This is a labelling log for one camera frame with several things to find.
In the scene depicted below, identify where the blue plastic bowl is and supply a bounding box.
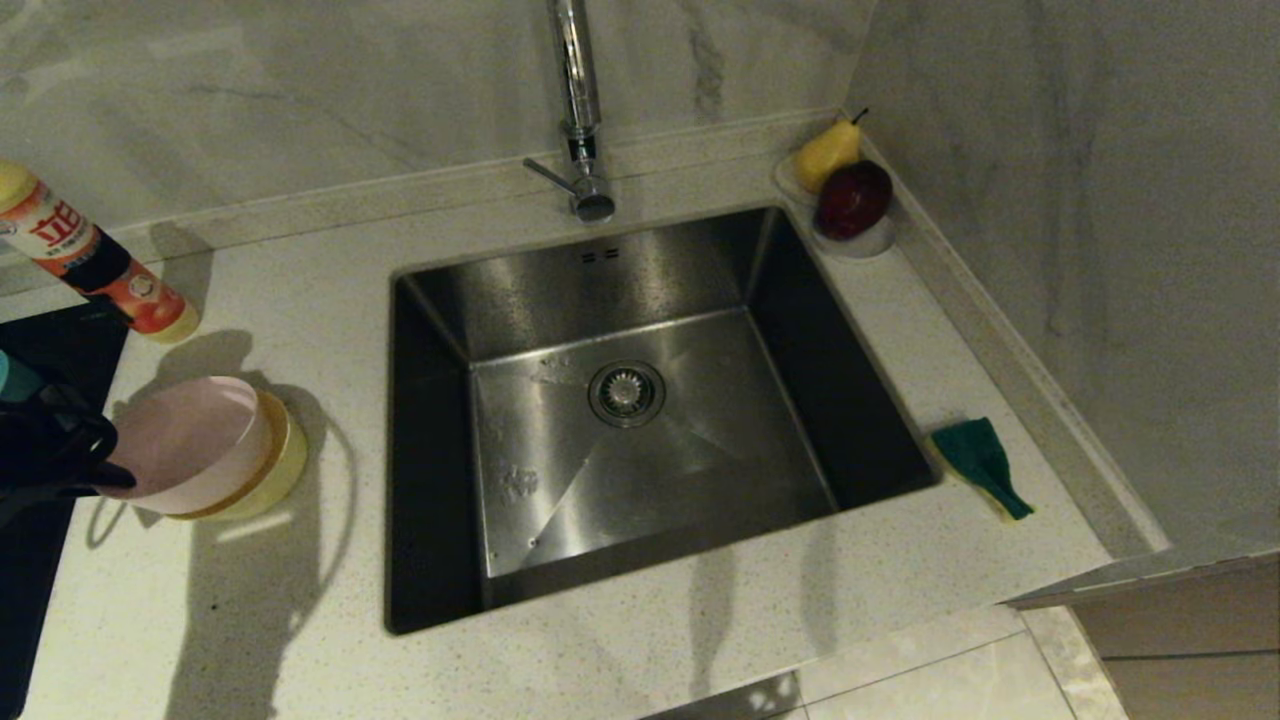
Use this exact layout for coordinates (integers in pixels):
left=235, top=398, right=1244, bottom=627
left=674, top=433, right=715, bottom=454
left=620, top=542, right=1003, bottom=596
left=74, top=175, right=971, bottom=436
left=0, top=350, right=46, bottom=403

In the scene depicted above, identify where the pink plastic bowl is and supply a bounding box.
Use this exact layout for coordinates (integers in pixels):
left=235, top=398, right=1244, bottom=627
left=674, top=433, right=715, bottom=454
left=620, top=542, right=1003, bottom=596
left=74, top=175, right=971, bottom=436
left=100, top=376, right=273, bottom=516

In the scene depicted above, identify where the yellow dish soap bottle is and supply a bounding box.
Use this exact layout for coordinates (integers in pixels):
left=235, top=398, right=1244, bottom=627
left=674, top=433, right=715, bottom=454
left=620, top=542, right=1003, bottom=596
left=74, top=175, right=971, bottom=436
left=0, top=160, right=201, bottom=345

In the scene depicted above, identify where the yellow plastic bowl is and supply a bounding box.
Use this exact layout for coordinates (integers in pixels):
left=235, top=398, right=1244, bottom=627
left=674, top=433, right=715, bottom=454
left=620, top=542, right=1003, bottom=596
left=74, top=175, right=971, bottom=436
left=165, top=390, right=309, bottom=522

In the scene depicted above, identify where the chrome faucet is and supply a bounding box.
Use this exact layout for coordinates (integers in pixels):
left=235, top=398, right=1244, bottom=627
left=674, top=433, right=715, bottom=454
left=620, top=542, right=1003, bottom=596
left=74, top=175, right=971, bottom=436
left=522, top=0, right=616, bottom=223

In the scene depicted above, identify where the yellow green sponge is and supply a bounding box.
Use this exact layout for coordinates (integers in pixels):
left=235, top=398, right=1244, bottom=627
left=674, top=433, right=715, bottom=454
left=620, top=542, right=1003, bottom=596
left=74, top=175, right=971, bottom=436
left=925, top=417, right=1036, bottom=523

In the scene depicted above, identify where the stainless steel sink basin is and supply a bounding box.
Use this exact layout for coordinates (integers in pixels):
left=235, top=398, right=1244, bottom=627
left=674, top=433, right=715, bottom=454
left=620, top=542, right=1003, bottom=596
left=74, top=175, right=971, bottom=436
left=383, top=203, right=943, bottom=637

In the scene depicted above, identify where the black induction cooktop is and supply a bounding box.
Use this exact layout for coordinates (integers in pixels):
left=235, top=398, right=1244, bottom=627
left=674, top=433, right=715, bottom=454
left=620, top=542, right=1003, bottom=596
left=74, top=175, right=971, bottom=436
left=0, top=303, right=129, bottom=720

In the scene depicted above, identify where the round metal drain strainer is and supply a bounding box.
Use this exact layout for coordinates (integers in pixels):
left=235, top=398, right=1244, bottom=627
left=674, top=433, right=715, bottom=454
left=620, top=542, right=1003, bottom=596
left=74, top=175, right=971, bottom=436
left=588, top=360, right=667, bottom=429

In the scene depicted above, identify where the yellow pear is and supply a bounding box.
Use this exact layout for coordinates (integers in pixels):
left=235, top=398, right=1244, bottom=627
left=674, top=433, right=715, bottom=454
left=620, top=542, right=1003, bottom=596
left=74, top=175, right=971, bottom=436
left=795, top=108, right=869, bottom=194

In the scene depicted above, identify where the dark red apple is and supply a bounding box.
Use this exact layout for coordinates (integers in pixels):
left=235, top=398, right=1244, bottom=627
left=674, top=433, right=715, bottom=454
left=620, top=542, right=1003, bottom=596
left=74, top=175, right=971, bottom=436
left=815, top=159, right=894, bottom=241

